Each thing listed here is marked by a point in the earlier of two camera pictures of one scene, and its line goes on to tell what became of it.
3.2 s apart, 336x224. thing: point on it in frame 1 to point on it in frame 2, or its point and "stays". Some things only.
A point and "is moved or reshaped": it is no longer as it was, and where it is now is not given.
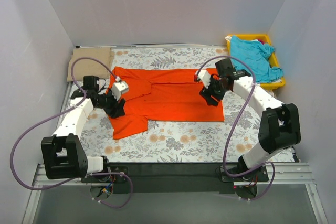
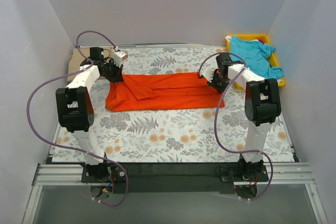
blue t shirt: [256, 54] stays
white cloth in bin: [228, 38] stays
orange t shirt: [160, 95] is moved or reshaped
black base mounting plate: [203, 178] stays
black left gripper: [116, 108] to [116, 73]
